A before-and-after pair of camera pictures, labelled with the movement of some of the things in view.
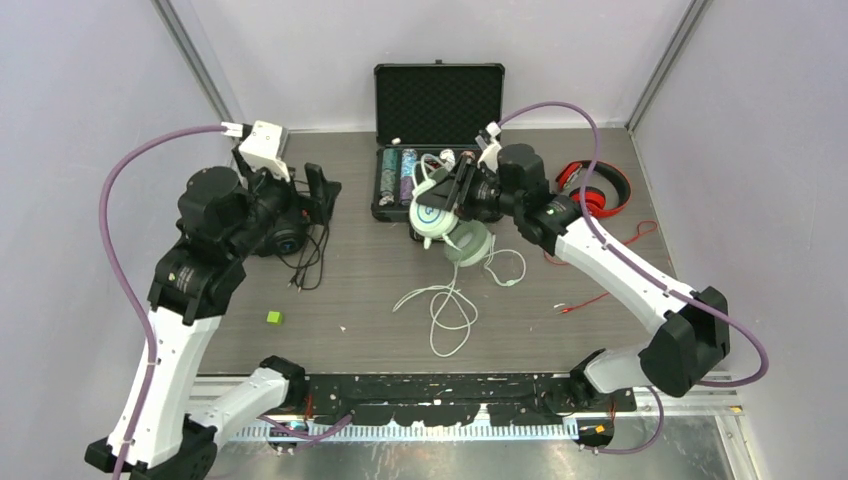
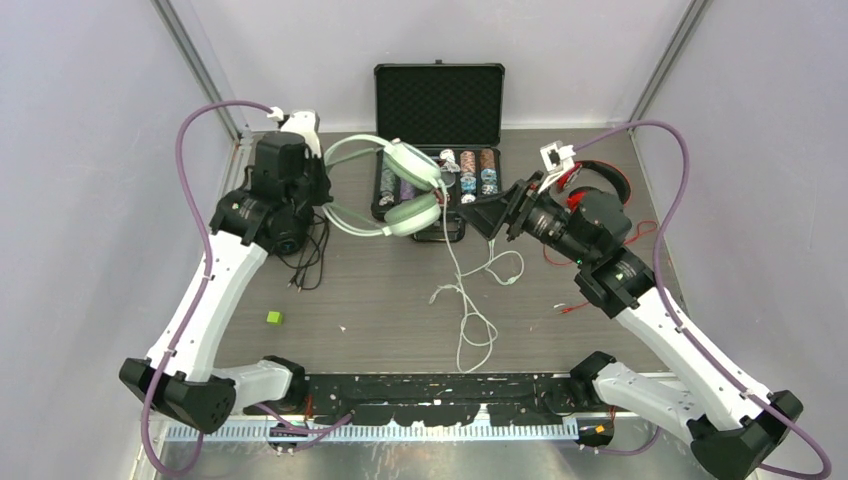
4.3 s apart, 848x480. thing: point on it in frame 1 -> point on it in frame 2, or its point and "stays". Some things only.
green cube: x=274 y=317 stays
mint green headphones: x=466 y=243 -> x=415 y=208
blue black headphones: x=288 y=240 stays
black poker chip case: x=426 y=109 stays
